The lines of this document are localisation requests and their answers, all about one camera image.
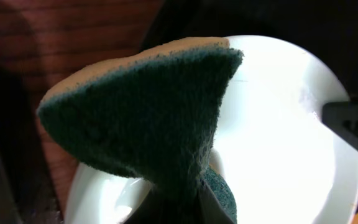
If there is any light blue plate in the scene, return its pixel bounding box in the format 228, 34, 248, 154
65, 35, 358, 223

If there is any black round tray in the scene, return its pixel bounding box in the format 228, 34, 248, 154
141, 0, 358, 101

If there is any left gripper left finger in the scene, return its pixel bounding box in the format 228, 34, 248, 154
124, 189, 172, 224

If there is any green scouring sponge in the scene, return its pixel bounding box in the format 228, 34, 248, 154
37, 37, 243, 223

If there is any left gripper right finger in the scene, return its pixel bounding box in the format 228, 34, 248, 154
196, 183, 234, 224

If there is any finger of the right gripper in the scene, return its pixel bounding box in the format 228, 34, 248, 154
322, 101, 358, 151

